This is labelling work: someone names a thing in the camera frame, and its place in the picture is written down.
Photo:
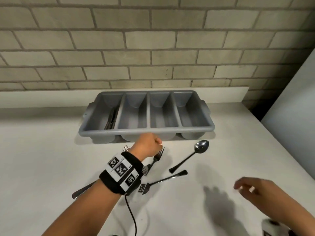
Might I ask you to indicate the person's left hand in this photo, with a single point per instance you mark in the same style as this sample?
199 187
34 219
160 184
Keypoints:
146 146

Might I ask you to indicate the black left wrist marker band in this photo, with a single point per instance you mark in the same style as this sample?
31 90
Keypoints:
120 169

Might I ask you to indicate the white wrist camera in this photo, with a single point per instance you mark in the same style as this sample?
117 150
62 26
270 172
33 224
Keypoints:
142 188
273 228

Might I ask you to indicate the metal spoon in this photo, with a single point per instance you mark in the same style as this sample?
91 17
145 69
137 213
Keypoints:
201 146

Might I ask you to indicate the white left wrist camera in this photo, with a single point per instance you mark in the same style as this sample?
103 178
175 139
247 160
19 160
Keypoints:
142 188

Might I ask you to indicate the grey plastic cutlery tray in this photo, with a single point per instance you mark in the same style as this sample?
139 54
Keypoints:
162 113

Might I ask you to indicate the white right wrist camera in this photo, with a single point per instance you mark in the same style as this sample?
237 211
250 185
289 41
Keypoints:
273 228

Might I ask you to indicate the person's right hand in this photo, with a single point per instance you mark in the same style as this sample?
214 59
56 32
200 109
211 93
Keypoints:
258 191

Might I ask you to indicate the person's left forearm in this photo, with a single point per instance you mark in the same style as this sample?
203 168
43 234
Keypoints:
86 211

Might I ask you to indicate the person's right forearm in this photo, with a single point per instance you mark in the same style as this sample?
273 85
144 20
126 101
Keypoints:
295 211

